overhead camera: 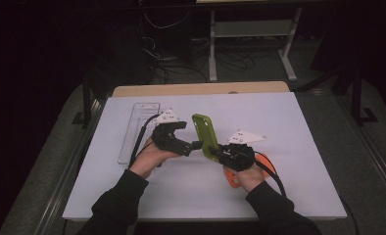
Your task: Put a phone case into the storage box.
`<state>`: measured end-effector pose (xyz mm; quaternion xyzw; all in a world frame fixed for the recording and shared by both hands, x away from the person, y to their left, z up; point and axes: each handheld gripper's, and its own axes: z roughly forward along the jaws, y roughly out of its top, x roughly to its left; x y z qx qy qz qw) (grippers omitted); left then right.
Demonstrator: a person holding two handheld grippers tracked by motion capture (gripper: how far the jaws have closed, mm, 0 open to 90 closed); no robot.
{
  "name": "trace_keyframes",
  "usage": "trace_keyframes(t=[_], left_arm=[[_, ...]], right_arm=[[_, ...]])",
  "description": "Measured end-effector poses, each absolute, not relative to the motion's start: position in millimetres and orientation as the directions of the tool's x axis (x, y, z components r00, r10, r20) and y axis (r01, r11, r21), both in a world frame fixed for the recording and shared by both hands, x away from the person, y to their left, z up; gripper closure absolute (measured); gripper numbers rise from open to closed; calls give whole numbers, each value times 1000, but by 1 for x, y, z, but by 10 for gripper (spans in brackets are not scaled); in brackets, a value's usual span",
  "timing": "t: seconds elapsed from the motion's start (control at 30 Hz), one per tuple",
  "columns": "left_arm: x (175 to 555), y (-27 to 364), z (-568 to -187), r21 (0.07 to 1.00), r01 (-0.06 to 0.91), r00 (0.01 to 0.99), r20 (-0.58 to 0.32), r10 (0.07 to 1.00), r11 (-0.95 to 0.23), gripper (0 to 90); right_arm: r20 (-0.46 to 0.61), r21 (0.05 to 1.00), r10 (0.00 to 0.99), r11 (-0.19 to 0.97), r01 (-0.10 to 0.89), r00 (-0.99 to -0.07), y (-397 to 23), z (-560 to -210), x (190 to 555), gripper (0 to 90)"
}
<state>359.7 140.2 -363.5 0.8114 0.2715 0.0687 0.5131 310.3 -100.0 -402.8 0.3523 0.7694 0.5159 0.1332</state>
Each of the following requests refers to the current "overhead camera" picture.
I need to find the tangle of floor cables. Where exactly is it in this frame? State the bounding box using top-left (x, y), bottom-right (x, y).
top-left (141, 35), bottom-right (258, 84)

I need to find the person's left hand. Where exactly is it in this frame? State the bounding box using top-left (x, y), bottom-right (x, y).
top-left (128, 136), bottom-right (182, 180)

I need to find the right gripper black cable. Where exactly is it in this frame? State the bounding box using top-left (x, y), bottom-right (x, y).
top-left (253, 151), bottom-right (361, 235)

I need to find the black metal stand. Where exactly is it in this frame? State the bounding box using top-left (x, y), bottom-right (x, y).
top-left (351, 65), bottom-right (379, 126)
top-left (72, 74), bottom-right (99, 129)

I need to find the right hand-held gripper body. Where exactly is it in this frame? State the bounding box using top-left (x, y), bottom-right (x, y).
top-left (217, 129), bottom-right (267, 172)

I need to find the orange phone case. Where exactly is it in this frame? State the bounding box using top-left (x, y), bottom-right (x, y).
top-left (223, 153), bottom-right (277, 189)

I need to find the black computer tower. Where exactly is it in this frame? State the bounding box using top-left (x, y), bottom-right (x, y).
top-left (148, 9), bottom-right (194, 62)

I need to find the person's right hand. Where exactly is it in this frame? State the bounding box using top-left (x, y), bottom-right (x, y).
top-left (222, 164), bottom-right (266, 194)

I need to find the clear plastic rack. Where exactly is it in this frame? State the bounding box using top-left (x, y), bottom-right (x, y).
top-left (117, 102), bottom-right (162, 165)

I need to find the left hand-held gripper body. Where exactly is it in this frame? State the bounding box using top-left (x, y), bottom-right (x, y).
top-left (151, 108), bottom-right (194, 157)

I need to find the white metal table frame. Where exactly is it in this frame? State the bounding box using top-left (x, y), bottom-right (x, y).
top-left (208, 7), bottom-right (304, 82)

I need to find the green phone case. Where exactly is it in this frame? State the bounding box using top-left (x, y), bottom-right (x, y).
top-left (191, 113), bottom-right (221, 164)

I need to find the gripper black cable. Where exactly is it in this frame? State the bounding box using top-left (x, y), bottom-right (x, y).
top-left (127, 114), bottom-right (161, 169)
top-left (253, 151), bottom-right (361, 235)

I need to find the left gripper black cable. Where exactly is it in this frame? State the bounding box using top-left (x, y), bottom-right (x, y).
top-left (127, 114), bottom-right (161, 169)

